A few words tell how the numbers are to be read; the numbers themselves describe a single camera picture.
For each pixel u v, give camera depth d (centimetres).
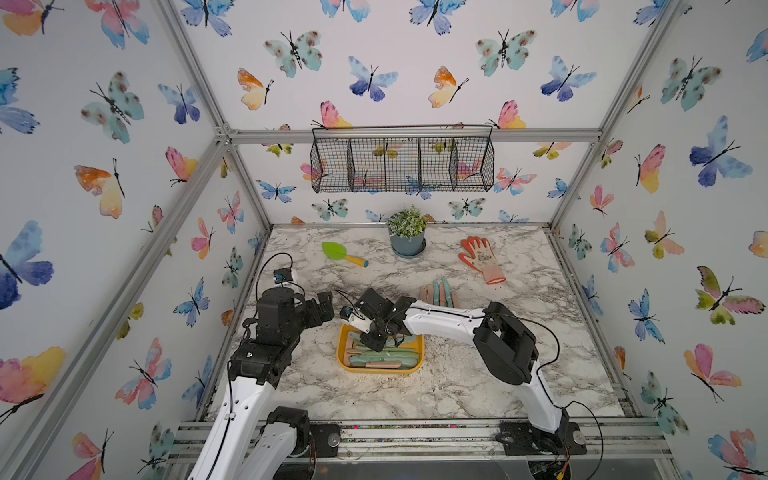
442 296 101
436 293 101
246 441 45
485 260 108
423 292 101
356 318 79
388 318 68
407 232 100
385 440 76
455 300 99
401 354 86
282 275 63
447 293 101
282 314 52
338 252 114
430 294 101
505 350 52
